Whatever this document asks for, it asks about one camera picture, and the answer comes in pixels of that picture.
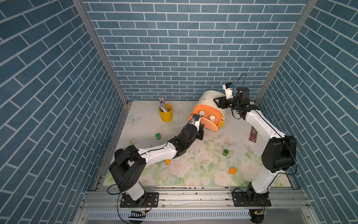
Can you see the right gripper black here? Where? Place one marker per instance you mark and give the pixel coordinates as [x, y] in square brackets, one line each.
[222, 101]

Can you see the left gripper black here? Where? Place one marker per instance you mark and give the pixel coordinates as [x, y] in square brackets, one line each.
[200, 133]

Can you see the pink orange top drawer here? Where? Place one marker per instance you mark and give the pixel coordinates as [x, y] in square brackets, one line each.
[206, 121]

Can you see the yellow drawer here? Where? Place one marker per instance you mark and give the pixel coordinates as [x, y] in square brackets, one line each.
[221, 123]

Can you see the white round drawer cabinet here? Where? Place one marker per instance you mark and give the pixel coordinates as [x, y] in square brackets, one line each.
[206, 101]

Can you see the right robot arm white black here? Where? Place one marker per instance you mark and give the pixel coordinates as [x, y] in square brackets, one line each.
[280, 151]

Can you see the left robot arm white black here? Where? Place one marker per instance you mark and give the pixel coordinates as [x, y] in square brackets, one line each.
[129, 163]

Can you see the green paint can right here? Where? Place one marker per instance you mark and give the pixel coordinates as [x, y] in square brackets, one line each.
[225, 152]

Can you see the green paint can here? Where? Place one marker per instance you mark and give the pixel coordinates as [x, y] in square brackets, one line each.
[225, 152]
[158, 136]

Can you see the green paint can left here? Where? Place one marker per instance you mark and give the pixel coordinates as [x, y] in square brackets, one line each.
[158, 136]

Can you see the floral table mat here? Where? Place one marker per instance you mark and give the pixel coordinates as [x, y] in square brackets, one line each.
[203, 164]

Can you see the yellow pencil cup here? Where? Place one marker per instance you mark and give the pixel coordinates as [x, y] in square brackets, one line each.
[166, 116]

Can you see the pencils in cup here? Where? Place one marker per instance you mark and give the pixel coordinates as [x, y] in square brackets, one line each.
[163, 106]

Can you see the red small box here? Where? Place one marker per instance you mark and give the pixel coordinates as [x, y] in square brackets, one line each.
[253, 135]

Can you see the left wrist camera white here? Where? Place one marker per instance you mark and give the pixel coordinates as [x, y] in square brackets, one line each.
[196, 120]

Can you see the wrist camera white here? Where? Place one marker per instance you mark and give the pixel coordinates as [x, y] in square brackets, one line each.
[196, 120]
[228, 88]

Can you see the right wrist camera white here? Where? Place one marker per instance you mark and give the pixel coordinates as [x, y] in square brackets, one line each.
[228, 88]

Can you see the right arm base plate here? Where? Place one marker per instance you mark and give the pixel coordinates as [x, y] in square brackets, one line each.
[241, 199]

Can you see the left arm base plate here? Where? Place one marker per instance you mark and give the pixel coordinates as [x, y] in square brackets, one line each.
[148, 200]

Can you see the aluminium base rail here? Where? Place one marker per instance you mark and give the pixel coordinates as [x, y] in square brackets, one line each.
[197, 205]

